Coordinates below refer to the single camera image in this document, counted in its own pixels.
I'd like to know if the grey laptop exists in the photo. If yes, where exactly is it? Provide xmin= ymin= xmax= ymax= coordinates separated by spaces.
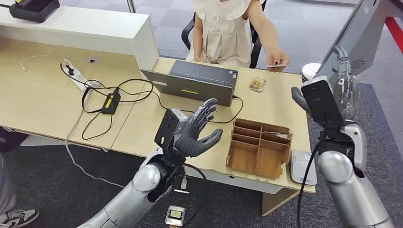
xmin=141 ymin=59 xmax=239 ymax=108

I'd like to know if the white counter shelf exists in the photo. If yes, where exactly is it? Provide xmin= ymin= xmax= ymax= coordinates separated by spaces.
xmin=0 ymin=0 xmax=160 ymax=71

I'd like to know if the wooden divided organizer box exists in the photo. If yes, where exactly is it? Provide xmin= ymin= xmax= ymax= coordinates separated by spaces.
xmin=225 ymin=118 xmax=293 ymax=180

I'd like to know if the grey power strip cable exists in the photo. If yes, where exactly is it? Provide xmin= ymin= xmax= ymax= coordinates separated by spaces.
xmin=64 ymin=89 xmax=126 ymax=189

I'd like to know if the white power strip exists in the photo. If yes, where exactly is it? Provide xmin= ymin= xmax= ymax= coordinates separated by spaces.
xmin=60 ymin=62 xmax=101 ymax=92

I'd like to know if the white room key card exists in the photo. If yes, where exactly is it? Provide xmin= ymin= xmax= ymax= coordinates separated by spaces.
xmin=262 ymin=131 xmax=289 ymax=140

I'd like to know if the white round bin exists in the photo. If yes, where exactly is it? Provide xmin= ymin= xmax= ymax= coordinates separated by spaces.
xmin=301 ymin=63 xmax=322 ymax=83

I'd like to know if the black office chair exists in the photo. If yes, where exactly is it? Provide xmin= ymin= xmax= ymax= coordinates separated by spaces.
xmin=182 ymin=0 xmax=268 ymax=69

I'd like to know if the bystander's grey trouser leg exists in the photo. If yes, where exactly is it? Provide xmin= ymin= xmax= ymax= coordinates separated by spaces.
xmin=0 ymin=154 xmax=18 ymax=216

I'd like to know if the person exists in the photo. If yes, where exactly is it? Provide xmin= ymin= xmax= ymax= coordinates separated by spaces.
xmin=185 ymin=0 xmax=289 ymax=74

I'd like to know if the thin black laptop charging cable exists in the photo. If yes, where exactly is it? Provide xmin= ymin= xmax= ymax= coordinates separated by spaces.
xmin=104 ymin=78 xmax=245 ymax=124

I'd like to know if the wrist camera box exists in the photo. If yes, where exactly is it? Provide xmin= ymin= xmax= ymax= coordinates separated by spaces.
xmin=154 ymin=108 xmax=190 ymax=155
xmin=300 ymin=75 xmax=345 ymax=128

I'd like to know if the black desktop device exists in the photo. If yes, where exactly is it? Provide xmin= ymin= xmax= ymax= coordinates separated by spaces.
xmin=0 ymin=0 xmax=60 ymax=24

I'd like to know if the grey white sneaker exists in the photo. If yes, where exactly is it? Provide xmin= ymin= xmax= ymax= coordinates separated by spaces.
xmin=0 ymin=209 xmax=40 ymax=228

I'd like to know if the white card reader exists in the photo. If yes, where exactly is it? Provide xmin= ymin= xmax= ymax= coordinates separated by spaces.
xmin=289 ymin=149 xmax=318 ymax=186

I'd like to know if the small silver device yellow label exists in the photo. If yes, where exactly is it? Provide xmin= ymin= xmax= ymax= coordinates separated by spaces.
xmin=165 ymin=205 xmax=186 ymax=228

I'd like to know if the black power adapter yellow label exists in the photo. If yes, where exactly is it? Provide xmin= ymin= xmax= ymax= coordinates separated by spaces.
xmin=100 ymin=92 xmax=122 ymax=115

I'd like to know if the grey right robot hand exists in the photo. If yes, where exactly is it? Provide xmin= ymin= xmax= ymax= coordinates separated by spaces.
xmin=291 ymin=45 xmax=360 ymax=125

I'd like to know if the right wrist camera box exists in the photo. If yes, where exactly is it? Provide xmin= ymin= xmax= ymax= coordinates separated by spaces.
xmin=300 ymin=75 xmax=345 ymax=128

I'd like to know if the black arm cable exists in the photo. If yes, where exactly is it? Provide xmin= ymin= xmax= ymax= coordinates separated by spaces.
xmin=296 ymin=125 xmax=326 ymax=228
xmin=167 ymin=163 xmax=209 ymax=228

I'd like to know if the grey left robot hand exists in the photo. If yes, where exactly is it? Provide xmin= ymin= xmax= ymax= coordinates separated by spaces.
xmin=172 ymin=97 xmax=223 ymax=158

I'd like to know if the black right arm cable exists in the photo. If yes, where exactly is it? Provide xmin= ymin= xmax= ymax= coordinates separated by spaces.
xmin=296 ymin=125 xmax=326 ymax=228

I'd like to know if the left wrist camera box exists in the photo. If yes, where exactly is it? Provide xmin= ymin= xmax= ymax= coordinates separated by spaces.
xmin=154 ymin=108 xmax=190 ymax=155

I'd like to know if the person's left hand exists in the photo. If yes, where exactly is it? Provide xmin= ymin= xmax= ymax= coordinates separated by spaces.
xmin=266 ymin=47 xmax=289 ymax=74

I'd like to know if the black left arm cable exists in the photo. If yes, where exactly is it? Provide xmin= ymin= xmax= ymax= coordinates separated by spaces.
xmin=167 ymin=163 xmax=209 ymax=228

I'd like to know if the thin white cable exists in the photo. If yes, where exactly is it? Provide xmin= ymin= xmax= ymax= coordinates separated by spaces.
xmin=19 ymin=47 xmax=87 ymax=72

